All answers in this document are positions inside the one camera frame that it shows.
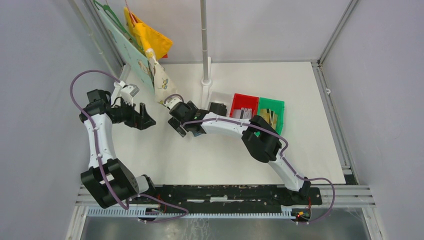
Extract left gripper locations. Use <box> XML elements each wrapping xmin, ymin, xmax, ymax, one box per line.
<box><xmin>112</xmin><ymin>97</ymin><xmax>156</xmax><ymax>131</ymax></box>

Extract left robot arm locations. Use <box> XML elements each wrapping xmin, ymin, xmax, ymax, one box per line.
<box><xmin>79</xmin><ymin>85</ymin><xmax>157</xmax><ymax>209</ymax></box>

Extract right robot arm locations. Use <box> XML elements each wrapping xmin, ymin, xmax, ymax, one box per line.
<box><xmin>163</xmin><ymin>97</ymin><xmax>311</xmax><ymax>204</ymax></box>

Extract white cards in red bin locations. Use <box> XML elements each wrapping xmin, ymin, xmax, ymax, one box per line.
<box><xmin>232</xmin><ymin>107</ymin><xmax>253</xmax><ymax>119</ymax></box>

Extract gold cards in green bin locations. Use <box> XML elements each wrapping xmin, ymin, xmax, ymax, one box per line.
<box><xmin>259</xmin><ymin>108</ymin><xmax>279</xmax><ymax>130</ymax></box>

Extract white plastic bin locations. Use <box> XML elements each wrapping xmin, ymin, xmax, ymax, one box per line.
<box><xmin>208</xmin><ymin>91</ymin><xmax>233</xmax><ymax>117</ymax></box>

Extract metal pole with white base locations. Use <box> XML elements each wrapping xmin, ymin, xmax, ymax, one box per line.
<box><xmin>200</xmin><ymin>0</ymin><xmax>212</xmax><ymax>109</ymax></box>

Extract cream patterned cloth bag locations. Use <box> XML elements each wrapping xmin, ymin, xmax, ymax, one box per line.
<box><xmin>145</xmin><ymin>48</ymin><xmax>177</xmax><ymax>104</ymax></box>

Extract red plastic bin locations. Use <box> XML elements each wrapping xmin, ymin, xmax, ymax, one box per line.
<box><xmin>229</xmin><ymin>93</ymin><xmax>260</xmax><ymax>118</ymax></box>

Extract light green hanging board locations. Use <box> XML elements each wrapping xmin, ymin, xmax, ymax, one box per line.
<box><xmin>94</xmin><ymin>4</ymin><xmax>154</xmax><ymax>93</ymax></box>

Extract yellow cloth bag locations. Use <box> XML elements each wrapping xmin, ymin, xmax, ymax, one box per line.
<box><xmin>123</xmin><ymin>7</ymin><xmax>173</xmax><ymax>60</ymax></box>

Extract green plastic bin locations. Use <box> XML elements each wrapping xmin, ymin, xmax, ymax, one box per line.
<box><xmin>257</xmin><ymin>97</ymin><xmax>285</xmax><ymax>134</ymax></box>

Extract green hanger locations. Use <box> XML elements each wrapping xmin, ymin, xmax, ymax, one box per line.
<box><xmin>93</xmin><ymin>0</ymin><xmax>140</xmax><ymax>50</ymax></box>

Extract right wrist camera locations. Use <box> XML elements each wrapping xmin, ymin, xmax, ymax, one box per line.
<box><xmin>164</xmin><ymin>97</ymin><xmax>181</xmax><ymax>110</ymax></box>

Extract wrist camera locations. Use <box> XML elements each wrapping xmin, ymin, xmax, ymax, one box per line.
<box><xmin>110</xmin><ymin>81</ymin><xmax>140</xmax><ymax>105</ymax></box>
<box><xmin>164</xmin><ymin>97</ymin><xmax>181</xmax><ymax>110</ymax></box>

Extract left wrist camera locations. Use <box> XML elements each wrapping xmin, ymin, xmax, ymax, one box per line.
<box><xmin>110</xmin><ymin>81</ymin><xmax>140</xmax><ymax>105</ymax></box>

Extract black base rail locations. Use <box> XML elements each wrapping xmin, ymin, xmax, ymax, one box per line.
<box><xmin>148</xmin><ymin>184</ymin><xmax>323</xmax><ymax>214</ymax></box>

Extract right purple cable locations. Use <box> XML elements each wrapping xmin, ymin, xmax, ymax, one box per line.
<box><xmin>163</xmin><ymin>93</ymin><xmax>336</xmax><ymax>225</ymax></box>

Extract white cable duct strip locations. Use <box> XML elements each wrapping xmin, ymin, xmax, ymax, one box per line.
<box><xmin>87</xmin><ymin>206</ymin><xmax>295</xmax><ymax>220</ymax></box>

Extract left white stand post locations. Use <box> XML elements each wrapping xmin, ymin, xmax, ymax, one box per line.
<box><xmin>67</xmin><ymin>0</ymin><xmax>125</xmax><ymax>78</ymax></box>

